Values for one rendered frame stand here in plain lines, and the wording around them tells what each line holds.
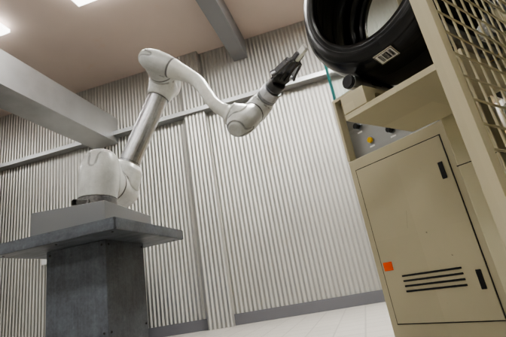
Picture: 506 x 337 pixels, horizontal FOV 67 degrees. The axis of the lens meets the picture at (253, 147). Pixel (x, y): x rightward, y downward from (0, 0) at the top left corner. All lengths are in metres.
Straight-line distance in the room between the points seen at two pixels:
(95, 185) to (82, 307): 0.45
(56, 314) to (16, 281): 4.88
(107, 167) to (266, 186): 3.25
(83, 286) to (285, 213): 3.36
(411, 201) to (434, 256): 0.25
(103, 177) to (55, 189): 4.64
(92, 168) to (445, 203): 1.46
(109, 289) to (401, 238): 1.26
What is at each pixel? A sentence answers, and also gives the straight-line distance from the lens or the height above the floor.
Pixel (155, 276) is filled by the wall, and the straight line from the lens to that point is 5.14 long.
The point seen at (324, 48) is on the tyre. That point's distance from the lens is 1.31.
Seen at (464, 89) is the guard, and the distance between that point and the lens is 0.45.
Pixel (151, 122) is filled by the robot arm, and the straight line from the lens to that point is 1.93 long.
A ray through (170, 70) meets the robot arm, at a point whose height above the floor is 1.36.
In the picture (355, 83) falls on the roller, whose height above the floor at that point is 0.88.
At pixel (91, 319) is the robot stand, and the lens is 1.50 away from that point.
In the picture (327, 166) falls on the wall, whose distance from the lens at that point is 4.64.
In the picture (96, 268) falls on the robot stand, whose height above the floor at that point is 0.51.
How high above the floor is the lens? 0.36
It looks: 20 degrees up
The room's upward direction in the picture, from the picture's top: 10 degrees counter-clockwise
